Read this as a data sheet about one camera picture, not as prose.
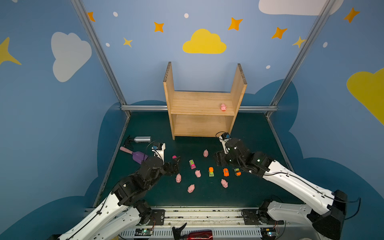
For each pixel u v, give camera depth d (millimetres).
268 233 714
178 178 860
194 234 676
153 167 481
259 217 671
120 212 451
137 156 950
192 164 907
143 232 705
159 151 584
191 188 820
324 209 395
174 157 957
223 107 841
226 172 883
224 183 841
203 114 847
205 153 970
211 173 882
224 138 663
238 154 547
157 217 741
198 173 882
